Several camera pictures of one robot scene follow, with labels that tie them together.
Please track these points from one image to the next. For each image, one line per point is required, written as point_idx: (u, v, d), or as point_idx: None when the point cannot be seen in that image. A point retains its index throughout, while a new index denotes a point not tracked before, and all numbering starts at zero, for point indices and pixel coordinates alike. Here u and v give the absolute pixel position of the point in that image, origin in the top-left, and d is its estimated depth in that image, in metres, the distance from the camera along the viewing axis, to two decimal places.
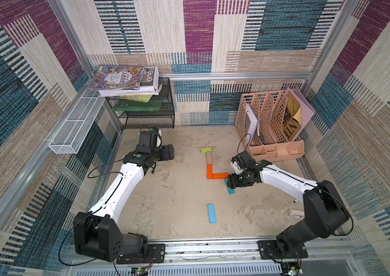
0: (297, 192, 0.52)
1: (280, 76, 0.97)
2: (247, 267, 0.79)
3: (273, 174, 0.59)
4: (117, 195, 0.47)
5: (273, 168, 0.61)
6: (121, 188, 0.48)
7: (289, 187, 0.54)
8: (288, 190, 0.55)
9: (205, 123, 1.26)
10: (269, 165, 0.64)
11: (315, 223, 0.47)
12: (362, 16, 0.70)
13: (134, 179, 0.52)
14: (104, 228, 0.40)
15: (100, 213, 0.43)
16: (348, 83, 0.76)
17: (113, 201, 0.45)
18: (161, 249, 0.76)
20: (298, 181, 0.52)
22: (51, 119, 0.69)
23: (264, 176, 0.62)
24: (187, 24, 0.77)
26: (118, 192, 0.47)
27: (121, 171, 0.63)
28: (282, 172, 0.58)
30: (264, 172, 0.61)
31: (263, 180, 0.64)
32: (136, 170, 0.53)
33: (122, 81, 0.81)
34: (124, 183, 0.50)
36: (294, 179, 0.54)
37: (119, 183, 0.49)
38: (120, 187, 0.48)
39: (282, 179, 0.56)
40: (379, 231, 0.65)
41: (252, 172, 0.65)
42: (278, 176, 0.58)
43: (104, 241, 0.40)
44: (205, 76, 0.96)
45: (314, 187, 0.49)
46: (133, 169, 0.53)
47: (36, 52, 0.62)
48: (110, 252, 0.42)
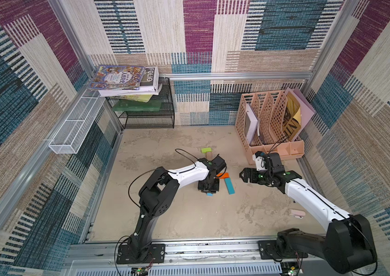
0: (322, 217, 0.48)
1: (280, 77, 1.01)
2: (247, 267, 0.79)
3: (300, 190, 0.55)
4: (187, 174, 0.60)
5: (302, 185, 0.56)
6: (190, 172, 0.61)
7: (314, 209, 0.50)
8: (311, 209, 0.51)
9: (205, 123, 1.26)
10: (297, 179, 0.59)
11: (335, 254, 0.43)
12: (362, 16, 0.70)
13: (199, 175, 0.66)
14: (174, 187, 0.52)
15: (173, 176, 0.55)
16: (348, 83, 0.76)
17: (183, 175, 0.58)
18: (161, 249, 0.76)
20: (327, 207, 0.48)
22: (51, 119, 0.69)
23: (290, 188, 0.58)
24: (187, 24, 0.77)
26: (189, 174, 0.60)
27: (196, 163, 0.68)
28: (310, 191, 0.54)
30: (290, 186, 0.58)
31: (287, 194, 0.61)
32: (205, 170, 0.67)
33: (121, 81, 0.81)
34: (192, 172, 0.62)
36: (323, 203, 0.49)
37: (190, 170, 0.62)
38: (190, 172, 0.61)
39: (308, 198, 0.52)
40: (378, 231, 0.65)
41: (278, 180, 0.62)
42: (305, 193, 0.53)
43: (162, 198, 0.52)
44: (205, 76, 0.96)
45: (345, 217, 0.44)
46: (204, 168, 0.67)
47: (36, 52, 0.62)
48: (159, 205, 0.52)
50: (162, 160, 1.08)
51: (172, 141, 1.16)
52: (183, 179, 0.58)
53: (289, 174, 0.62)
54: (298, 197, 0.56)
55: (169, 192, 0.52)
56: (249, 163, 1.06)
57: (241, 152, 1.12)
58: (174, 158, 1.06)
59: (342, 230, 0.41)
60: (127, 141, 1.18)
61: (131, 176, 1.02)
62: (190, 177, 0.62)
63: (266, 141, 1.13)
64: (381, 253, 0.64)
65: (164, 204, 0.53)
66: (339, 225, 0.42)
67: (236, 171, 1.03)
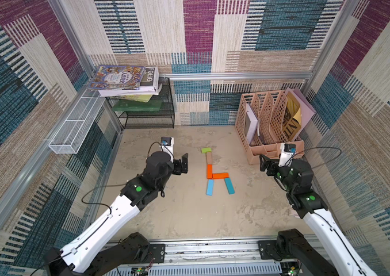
0: (344, 271, 0.43)
1: (280, 77, 1.01)
2: (247, 267, 0.79)
3: (324, 229, 0.49)
4: (94, 241, 0.43)
5: (326, 219, 0.51)
6: (101, 232, 0.44)
7: (336, 256, 0.46)
8: (331, 253, 0.47)
9: (205, 123, 1.26)
10: (321, 210, 0.53)
11: None
12: (362, 16, 0.70)
13: (122, 222, 0.48)
14: None
15: (68, 256, 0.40)
16: (348, 83, 0.76)
17: (85, 246, 0.41)
18: (161, 249, 0.76)
20: (352, 261, 0.43)
22: (51, 119, 0.69)
23: (312, 223, 0.52)
24: (187, 24, 0.77)
26: (98, 237, 0.43)
27: (112, 204, 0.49)
28: (336, 232, 0.48)
30: (313, 219, 0.52)
31: (306, 221, 0.54)
32: (126, 210, 0.48)
33: (122, 81, 0.81)
34: (105, 228, 0.45)
36: (349, 255, 0.44)
37: (95, 229, 0.44)
38: (99, 233, 0.44)
39: (332, 242, 0.47)
40: (378, 231, 0.65)
41: (298, 204, 0.56)
42: (330, 235, 0.48)
43: None
44: (205, 76, 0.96)
45: None
46: (124, 211, 0.48)
47: (36, 52, 0.62)
48: None
50: None
51: (172, 141, 1.16)
52: (91, 251, 0.41)
53: (313, 200, 0.56)
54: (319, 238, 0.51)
55: None
56: (249, 163, 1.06)
57: (241, 152, 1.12)
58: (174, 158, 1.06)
59: None
60: (127, 141, 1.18)
61: (132, 176, 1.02)
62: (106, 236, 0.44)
63: (266, 142, 1.13)
64: (381, 253, 0.64)
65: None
66: None
67: (236, 171, 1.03)
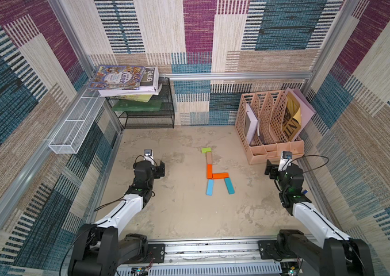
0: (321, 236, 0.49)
1: (280, 77, 1.01)
2: (247, 267, 0.79)
3: (306, 210, 0.57)
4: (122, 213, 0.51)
5: (308, 206, 0.59)
6: (125, 208, 0.54)
7: (316, 229, 0.51)
8: (313, 230, 0.52)
9: (205, 123, 1.26)
10: (306, 202, 0.62)
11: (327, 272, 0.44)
12: (362, 16, 0.70)
13: (135, 206, 0.59)
14: (109, 235, 0.43)
15: (105, 225, 0.46)
16: (348, 83, 0.76)
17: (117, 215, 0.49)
18: (161, 249, 0.76)
20: (327, 227, 0.48)
22: (51, 119, 0.69)
23: (297, 209, 0.60)
24: (187, 24, 0.77)
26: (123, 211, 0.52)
27: (125, 198, 0.60)
28: (315, 212, 0.55)
30: (297, 206, 0.61)
31: (294, 215, 0.62)
32: (137, 198, 0.60)
33: (121, 81, 0.81)
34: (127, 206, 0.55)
36: (325, 223, 0.49)
37: (122, 208, 0.53)
38: (123, 210, 0.53)
39: (312, 218, 0.53)
40: (379, 231, 0.65)
41: (287, 201, 0.66)
42: (310, 213, 0.55)
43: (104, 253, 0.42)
44: (205, 76, 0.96)
45: (345, 240, 0.45)
46: (134, 196, 0.61)
47: (36, 52, 0.62)
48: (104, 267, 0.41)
50: (162, 160, 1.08)
51: (172, 141, 1.16)
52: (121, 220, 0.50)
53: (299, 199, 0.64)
54: (305, 218, 0.57)
55: (107, 244, 0.42)
56: (249, 163, 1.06)
57: (241, 152, 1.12)
58: (174, 158, 1.06)
59: (337, 247, 0.42)
60: (127, 141, 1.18)
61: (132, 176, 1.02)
62: (126, 215, 0.53)
63: (265, 142, 1.13)
64: (381, 253, 0.64)
65: (111, 260, 0.42)
66: (334, 242, 0.43)
67: (236, 171, 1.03)
